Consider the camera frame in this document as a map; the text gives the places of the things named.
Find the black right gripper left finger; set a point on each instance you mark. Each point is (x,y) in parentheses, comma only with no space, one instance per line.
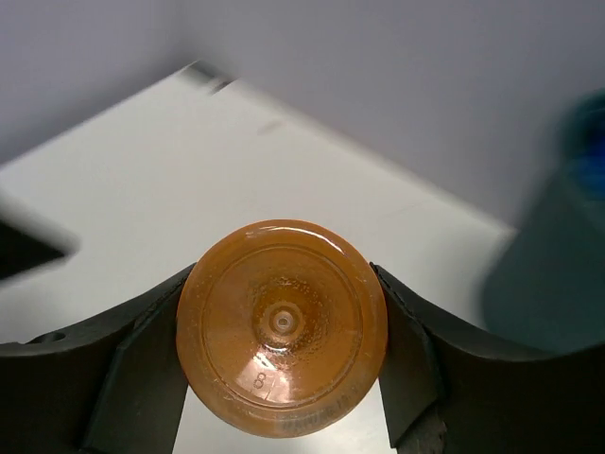
(109,384)

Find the orange bottle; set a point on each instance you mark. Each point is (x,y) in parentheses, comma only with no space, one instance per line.
(281,328)

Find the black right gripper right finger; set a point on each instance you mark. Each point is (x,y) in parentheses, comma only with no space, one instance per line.
(448,386)

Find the dark green plastic bin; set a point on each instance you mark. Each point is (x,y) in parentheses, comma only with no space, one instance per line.
(547,288)

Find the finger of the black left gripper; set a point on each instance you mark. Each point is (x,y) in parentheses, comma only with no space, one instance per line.
(30,240)

